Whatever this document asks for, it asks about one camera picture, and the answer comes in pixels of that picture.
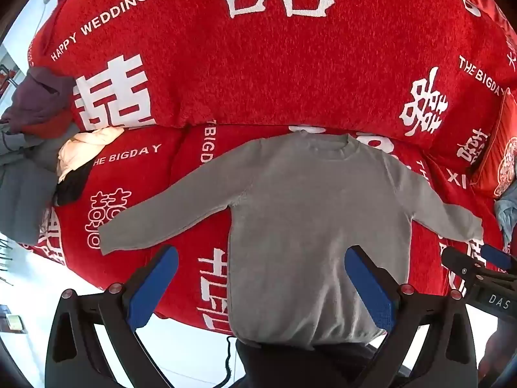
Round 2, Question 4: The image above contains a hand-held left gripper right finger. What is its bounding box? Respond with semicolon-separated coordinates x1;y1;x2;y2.
343;244;481;388

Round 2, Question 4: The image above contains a grey knit sweater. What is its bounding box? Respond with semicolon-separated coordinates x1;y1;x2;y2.
98;131;484;351

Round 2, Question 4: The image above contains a red printed sofa cover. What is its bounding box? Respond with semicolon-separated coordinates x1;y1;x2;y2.
27;0;517;337

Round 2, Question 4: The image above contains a black cable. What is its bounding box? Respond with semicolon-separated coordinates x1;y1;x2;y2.
218;335;238;386

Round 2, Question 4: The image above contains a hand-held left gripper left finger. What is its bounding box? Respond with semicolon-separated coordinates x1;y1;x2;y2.
44;244;180;388

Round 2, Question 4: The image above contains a cream cloth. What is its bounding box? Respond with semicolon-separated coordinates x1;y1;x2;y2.
58;126;125;183

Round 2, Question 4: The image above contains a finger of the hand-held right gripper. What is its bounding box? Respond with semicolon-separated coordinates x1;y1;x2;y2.
441;246;486;282
480;244;517;272

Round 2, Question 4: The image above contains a blue-grey cloth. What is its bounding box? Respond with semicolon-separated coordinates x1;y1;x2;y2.
493;184;517;251

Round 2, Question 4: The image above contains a black cloth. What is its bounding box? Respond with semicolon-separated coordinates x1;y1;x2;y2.
52;163;94;207

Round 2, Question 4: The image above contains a grey jacket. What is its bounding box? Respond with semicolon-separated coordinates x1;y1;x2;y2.
0;123;79;246

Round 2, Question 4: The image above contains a purple cloth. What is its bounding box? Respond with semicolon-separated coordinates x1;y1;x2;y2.
0;67;75;133

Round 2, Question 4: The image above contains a red embroidered cushion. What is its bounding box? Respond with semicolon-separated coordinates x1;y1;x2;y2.
470;88;517;199

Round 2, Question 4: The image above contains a wall socket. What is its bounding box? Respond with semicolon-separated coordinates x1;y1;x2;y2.
0;313;28;334

